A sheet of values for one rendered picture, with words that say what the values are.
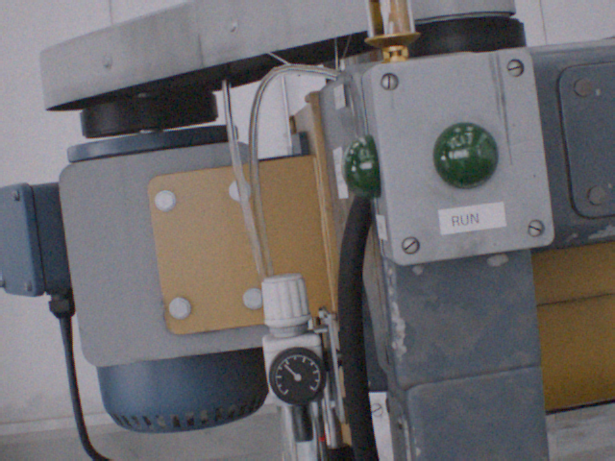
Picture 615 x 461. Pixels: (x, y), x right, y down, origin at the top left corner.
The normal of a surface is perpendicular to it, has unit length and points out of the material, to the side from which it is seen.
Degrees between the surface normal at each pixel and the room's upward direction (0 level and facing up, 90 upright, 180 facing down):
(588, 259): 90
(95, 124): 90
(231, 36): 90
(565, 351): 90
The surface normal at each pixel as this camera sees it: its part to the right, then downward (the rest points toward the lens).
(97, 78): -0.73, 0.13
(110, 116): -0.42, 0.10
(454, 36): -0.14, 0.07
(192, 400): 0.21, 0.10
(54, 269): 0.50, -0.02
